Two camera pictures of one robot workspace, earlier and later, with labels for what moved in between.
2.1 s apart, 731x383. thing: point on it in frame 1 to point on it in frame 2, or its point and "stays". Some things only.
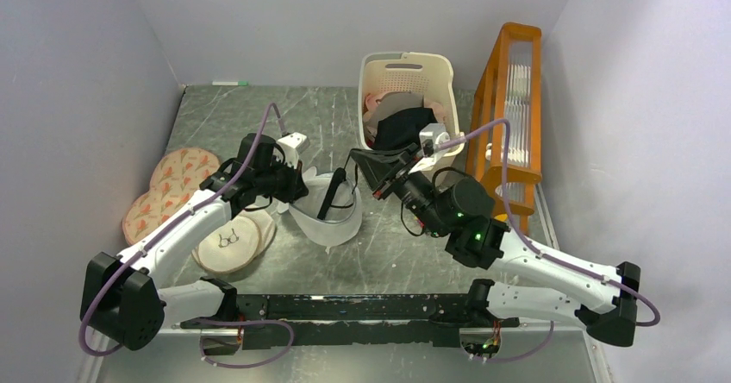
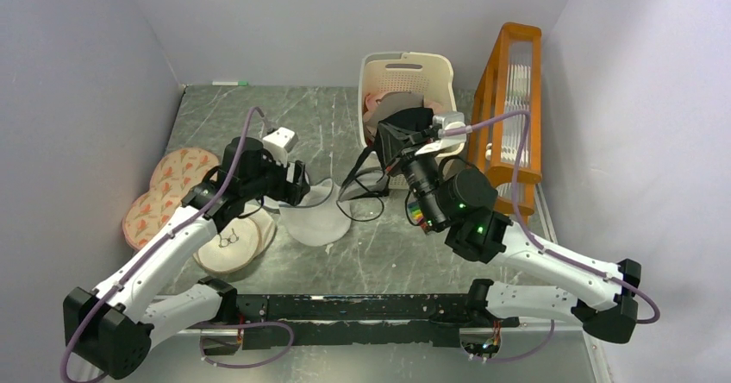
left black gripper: x=296 y=188 stays
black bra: x=402 y=129 stays
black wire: x=339 y=178 to x=353 y=188
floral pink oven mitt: x=177 y=176 stays
